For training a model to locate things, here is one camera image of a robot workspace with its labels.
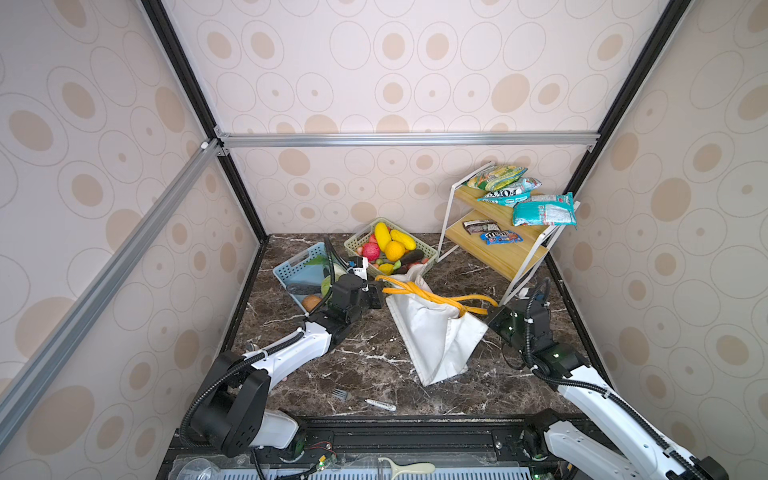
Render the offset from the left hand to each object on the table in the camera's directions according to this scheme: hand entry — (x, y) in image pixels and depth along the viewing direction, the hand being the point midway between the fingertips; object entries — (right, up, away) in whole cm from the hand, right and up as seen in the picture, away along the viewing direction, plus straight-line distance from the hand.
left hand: (388, 277), depth 83 cm
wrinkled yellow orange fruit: (+2, +8, +20) cm, 22 cm away
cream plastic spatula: (+7, -45, -12) cm, 47 cm away
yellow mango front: (-2, +14, +26) cm, 30 cm away
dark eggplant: (+8, +7, +23) cm, 25 cm away
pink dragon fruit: (-6, +9, +26) cm, 28 cm away
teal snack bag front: (+40, +17, -8) cm, 44 cm away
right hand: (+28, -8, -2) cm, 29 cm away
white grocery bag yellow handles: (+14, -15, -3) cm, 20 cm away
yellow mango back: (+5, +13, +26) cm, 29 cm away
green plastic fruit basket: (-13, +12, +27) cm, 32 cm away
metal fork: (-13, -32, -2) cm, 34 cm away
